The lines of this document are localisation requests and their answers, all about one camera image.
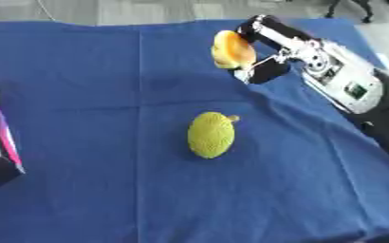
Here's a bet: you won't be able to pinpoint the white cable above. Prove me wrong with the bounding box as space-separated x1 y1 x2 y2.
33 0 59 22

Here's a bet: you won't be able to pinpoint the orange yellow toy fruit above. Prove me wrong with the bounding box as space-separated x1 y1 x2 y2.
209 29 260 70

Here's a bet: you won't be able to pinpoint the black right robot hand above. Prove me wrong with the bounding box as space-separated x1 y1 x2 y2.
226 13 321 85

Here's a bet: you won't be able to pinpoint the yellow bumpy toy fruit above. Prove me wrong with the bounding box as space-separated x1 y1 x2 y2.
186 111 241 159

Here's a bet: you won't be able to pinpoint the black tripod legs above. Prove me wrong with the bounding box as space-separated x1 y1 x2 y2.
322 0 376 25

